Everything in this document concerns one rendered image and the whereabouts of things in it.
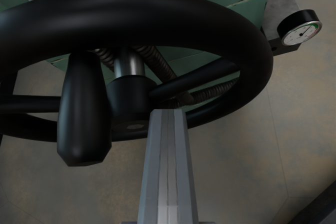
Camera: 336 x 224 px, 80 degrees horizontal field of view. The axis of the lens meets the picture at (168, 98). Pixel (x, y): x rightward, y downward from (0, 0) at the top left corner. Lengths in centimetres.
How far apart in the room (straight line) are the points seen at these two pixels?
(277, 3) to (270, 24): 5
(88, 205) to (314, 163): 107
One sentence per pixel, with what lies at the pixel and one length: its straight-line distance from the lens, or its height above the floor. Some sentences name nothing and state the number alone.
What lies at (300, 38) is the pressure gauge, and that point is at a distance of 45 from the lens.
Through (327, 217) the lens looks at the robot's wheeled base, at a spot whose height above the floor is 19.
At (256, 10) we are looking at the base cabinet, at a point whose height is 68.
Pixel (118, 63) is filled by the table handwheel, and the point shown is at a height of 83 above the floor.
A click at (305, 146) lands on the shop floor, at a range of 106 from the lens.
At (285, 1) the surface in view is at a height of 62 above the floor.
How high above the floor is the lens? 101
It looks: 66 degrees down
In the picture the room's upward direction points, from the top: 41 degrees counter-clockwise
